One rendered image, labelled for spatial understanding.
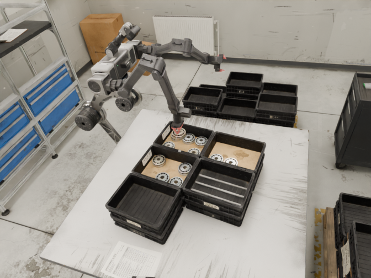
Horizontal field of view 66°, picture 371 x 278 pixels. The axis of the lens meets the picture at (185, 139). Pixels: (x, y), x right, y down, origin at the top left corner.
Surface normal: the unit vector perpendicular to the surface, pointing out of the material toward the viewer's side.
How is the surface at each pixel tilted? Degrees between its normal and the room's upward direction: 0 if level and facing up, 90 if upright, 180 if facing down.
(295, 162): 0
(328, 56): 90
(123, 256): 0
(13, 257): 0
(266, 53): 90
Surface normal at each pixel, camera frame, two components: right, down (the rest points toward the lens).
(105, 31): -0.21, 0.67
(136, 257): -0.10, -0.73
